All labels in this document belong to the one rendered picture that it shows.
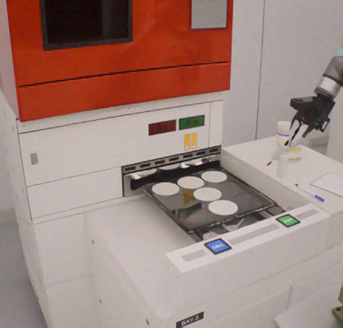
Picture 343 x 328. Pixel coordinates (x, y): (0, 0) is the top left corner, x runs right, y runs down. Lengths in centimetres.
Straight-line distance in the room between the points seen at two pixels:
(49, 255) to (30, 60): 75
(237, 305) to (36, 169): 80
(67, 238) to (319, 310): 95
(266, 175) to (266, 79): 238
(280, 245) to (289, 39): 294
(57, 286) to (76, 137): 63
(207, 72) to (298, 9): 254
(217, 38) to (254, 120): 239
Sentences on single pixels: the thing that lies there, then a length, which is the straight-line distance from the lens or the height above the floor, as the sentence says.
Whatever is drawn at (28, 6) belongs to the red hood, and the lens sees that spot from 130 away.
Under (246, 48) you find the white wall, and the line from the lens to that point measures 366.
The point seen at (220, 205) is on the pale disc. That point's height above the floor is 90.
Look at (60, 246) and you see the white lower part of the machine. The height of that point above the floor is 70.
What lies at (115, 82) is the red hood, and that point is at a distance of 141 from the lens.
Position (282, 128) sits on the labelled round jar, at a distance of 182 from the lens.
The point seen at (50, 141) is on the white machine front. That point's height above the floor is 112.
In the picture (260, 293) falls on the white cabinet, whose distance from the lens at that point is 132.
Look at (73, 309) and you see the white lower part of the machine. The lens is 186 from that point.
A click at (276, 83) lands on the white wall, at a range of 397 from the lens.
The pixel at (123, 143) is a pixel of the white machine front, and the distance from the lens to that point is 154.
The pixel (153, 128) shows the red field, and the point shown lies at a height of 110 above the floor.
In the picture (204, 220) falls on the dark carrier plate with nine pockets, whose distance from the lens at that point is 138.
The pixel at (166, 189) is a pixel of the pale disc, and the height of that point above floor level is 90.
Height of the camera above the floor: 163
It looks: 24 degrees down
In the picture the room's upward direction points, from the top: straight up
